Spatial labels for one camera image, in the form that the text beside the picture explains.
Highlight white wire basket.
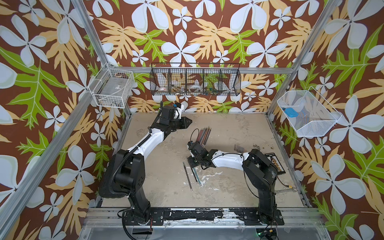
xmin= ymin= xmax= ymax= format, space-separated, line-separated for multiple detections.
xmin=278 ymin=87 xmax=342 ymax=138
xmin=89 ymin=68 xmax=135 ymax=109

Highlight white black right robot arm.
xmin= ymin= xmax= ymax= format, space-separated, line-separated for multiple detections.
xmin=188 ymin=141 xmax=285 ymax=226

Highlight aluminium frame post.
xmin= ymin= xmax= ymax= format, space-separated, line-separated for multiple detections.
xmin=71 ymin=1 xmax=132 ymax=119
xmin=266 ymin=0 xmax=341 ymax=117

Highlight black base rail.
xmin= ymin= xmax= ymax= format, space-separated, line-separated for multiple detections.
xmin=118 ymin=208 xmax=285 ymax=227

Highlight aluminium frame post back right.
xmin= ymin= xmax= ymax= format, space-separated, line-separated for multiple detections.
xmin=266 ymin=0 xmax=341 ymax=117

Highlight white wire basket right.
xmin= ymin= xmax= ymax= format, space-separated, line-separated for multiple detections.
xmin=278 ymin=87 xmax=342 ymax=138

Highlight aluminium frame post back left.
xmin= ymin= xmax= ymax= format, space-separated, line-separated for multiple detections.
xmin=71 ymin=1 xmax=132 ymax=119

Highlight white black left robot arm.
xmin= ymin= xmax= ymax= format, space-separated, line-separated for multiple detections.
xmin=99 ymin=103 xmax=192 ymax=224

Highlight black pencil lying apart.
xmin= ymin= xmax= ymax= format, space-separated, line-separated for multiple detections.
xmin=183 ymin=162 xmax=193 ymax=193

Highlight bundle red green pencils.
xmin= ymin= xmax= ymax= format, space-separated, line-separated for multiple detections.
xmin=192 ymin=168 xmax=203 ymax=188

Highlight white wire basket left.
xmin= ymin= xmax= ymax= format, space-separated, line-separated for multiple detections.
xmin=89 ymin=68 xmax=135 ymax=109

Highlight black tool case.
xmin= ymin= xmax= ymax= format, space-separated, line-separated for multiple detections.
xmin=99 ymin=178 xmax=121 ymax=199

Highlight blue object in basket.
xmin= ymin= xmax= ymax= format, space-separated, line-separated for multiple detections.
xmin=283 ymin=108 xmax=299 ymax=118

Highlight black wire basket back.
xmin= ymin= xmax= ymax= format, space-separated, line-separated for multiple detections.
xmin=149 ymin=63 xmax=242 ymax=96

